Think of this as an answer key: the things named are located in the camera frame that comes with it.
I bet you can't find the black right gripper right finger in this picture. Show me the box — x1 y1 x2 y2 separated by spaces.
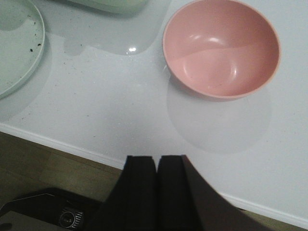
158 155 269 231

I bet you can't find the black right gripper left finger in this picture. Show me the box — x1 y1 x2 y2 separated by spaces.
86 156 157 231

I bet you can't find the pink bowl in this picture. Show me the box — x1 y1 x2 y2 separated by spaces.
162 0 281 99

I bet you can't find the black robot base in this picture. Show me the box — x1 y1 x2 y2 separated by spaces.
0 188 101 231

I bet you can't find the mint green breakfast maker base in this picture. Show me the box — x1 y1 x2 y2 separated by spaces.
70 0 147 14

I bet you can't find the mint green round plate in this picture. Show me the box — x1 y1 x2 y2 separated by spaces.
0 0 45 98

